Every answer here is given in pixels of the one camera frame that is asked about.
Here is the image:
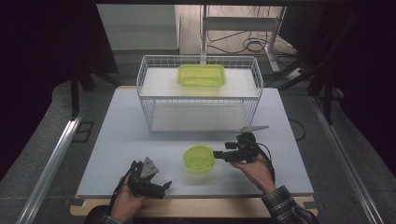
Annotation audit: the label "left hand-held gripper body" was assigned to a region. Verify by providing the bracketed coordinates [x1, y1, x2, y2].
[126, 156, 161, 199]

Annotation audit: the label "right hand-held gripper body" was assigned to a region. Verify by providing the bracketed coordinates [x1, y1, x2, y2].
[231, 124, 270, 164]

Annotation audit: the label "round yellow-green lid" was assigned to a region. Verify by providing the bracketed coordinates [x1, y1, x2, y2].
[182, 145, 217, 175]

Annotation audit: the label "white wire shelf rack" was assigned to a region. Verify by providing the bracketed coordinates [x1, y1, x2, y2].
[135, 54, 264, 134]

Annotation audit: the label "rectangular green plastic container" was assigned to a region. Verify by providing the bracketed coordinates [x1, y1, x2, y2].
[177, 63, 227, 88]

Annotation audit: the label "person's right hand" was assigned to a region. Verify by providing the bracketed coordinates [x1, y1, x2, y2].
[231, 153, 277, 196]

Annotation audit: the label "person's left hand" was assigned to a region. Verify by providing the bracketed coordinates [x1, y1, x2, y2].
[109, 177, 148, 224]

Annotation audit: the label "black metal stand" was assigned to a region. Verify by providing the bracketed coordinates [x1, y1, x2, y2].
[68, 60, 120, 119]
[277, 8, 362, 126]

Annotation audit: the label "white cabinet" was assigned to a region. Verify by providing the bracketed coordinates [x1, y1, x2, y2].
[95, 4, 182, 56]

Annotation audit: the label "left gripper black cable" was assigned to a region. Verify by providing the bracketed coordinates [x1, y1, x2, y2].
[109, 160, 138, 207]

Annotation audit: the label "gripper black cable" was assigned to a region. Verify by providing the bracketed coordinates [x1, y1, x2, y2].
[109, 160, 138, 207]
[255, 142, 276, 185]

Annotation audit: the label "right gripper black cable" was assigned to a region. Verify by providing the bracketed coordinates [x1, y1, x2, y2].
[255, 142, 276, 185]

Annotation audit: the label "black cable loop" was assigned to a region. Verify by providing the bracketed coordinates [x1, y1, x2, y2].
[289, 118, 307, 142]

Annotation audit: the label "black square floor frame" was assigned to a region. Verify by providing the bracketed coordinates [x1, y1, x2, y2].
[71, 120, 95, 144]

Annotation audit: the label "aluminium rail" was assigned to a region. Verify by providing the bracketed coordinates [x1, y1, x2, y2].
[15, 110, 87, 224]
[308, 94, 387, 224]

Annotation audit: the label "black floor cables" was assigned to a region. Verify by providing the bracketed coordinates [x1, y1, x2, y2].
[206, 5, 301, 58]

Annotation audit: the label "white metal desk frame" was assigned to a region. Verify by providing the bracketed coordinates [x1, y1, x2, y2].
[199, 4, 288, 74]

